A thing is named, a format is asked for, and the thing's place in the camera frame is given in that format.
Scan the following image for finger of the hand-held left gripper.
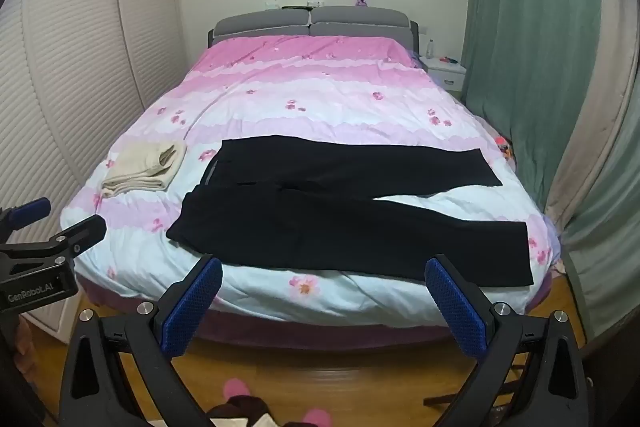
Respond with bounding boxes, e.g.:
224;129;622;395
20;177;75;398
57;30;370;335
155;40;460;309
0;214;107;260
0;198;52;233

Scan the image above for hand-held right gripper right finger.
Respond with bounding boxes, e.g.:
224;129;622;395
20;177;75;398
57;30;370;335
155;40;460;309
424;253;586;427

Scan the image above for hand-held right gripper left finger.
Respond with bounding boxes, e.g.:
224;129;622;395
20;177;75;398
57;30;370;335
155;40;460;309
59;255;224;427

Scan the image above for black pants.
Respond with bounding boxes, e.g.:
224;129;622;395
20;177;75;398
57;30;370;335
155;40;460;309
166;135;535;286

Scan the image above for pink slipper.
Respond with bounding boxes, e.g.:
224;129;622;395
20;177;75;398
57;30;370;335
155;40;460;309
300;408;333;427
223;378;251;401

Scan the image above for folded beige garment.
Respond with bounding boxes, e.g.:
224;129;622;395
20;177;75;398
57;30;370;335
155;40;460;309
100;140;188;198

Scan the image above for white louvered wardrobe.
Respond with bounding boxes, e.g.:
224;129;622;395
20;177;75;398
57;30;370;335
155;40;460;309
0;0;198;343

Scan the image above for beige curtain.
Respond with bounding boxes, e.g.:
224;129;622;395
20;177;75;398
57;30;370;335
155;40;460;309
542;0;640;228

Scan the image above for white nightstand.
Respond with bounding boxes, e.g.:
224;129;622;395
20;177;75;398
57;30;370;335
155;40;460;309
419;54;468;90

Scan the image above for green curtain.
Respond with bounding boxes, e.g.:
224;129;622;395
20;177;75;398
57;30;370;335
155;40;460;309
460;0;640;338

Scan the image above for bed with grey headboard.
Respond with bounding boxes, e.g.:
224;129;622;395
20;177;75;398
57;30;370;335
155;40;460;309
75;5;556;353

